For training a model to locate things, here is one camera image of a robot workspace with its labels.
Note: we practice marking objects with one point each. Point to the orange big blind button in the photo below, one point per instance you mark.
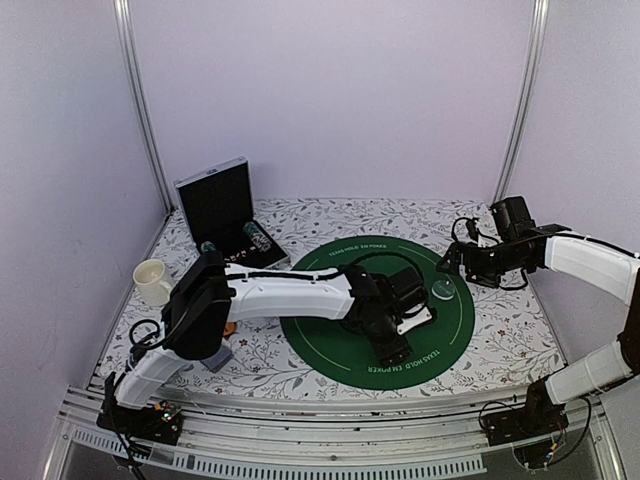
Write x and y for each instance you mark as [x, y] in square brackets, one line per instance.
[229, 329]

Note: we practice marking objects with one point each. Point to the right poker chip stack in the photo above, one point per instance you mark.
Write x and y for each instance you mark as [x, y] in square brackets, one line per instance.
[257, 236]

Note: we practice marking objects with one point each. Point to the poker chip stack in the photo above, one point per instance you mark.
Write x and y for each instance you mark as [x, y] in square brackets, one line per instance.
[257, 236]
[207, 246]

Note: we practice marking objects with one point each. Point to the aluminium front rail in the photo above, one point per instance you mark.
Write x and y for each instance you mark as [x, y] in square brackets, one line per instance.
[225, 437]

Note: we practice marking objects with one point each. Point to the green dealer button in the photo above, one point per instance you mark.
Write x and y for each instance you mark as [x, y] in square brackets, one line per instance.
[443, 290]

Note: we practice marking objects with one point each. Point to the white ceramic mug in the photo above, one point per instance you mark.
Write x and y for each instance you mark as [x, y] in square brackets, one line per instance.
[153, 282]

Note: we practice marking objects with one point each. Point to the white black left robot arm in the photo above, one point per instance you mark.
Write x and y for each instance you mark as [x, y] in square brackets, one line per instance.
[214, 293]

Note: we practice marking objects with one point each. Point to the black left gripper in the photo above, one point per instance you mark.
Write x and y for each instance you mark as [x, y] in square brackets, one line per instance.
[390, 355]

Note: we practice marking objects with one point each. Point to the round green poker mat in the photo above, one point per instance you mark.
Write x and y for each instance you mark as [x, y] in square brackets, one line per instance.
[346, 356]

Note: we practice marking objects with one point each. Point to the right aluminium frame post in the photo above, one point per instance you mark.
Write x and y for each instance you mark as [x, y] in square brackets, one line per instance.
[533, 56]

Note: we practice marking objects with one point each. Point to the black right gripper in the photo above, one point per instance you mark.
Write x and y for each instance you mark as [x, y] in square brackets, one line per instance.
[456, 251]

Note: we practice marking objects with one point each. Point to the aluminium frame post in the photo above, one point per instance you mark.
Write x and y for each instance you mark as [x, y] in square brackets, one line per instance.
[533, 56]
[127, 44]

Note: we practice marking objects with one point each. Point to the aluminium poker chip case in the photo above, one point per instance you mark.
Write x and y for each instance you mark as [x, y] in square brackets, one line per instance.
[216, 203]

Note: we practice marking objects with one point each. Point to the left poker chip stack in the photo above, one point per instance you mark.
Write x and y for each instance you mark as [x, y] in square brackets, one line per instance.
[207, 246]

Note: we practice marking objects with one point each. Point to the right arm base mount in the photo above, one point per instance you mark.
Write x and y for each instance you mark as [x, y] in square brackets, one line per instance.
[504, 424]

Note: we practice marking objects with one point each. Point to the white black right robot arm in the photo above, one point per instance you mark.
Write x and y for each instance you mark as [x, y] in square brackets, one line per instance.
[528, 247]

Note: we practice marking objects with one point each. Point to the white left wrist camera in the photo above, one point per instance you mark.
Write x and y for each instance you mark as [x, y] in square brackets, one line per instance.
[416, 319]

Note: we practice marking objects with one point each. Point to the left aluminium frame post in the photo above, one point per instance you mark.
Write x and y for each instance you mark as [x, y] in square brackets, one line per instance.
[127, 44]

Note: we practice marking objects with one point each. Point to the row of dice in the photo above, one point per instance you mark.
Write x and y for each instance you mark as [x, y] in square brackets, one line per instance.
[236, 257]

